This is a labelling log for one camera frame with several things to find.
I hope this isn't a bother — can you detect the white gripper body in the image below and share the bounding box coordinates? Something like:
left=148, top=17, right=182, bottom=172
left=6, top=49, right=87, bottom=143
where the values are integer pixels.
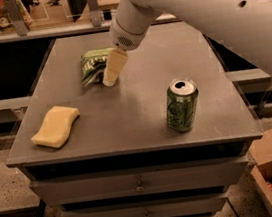
left=109, top=0, right=162, bottom=51

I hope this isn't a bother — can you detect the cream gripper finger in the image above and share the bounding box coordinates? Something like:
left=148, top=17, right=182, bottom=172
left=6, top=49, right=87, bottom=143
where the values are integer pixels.
left=103, top=47, right=128, bottom=87

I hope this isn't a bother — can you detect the green jalapeno chip bag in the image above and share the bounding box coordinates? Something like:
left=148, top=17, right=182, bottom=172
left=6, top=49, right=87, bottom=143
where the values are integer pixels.
left=81, top=47, right=112, bottom=86

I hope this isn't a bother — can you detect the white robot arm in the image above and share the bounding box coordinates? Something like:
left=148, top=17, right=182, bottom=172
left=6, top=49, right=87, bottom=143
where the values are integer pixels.
left=109, top=0, right=272, bottom=76

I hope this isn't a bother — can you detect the green soda can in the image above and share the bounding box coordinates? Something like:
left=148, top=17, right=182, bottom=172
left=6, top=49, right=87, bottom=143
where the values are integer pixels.
left=166, top=77, right=199, bottom=133

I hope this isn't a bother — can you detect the grey drawer cabinet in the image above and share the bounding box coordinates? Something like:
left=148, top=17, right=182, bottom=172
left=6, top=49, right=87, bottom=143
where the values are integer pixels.
left=7, top=22, right=262, bottom=217

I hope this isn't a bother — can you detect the yellow sponge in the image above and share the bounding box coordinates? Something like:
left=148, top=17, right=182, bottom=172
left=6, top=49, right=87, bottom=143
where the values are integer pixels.
left=30, top=106, right=80, bottom=149

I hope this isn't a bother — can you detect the orange packaged item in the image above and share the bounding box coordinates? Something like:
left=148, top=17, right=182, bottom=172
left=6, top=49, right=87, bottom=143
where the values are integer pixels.
left=0, top=0, right=33, bottom=30

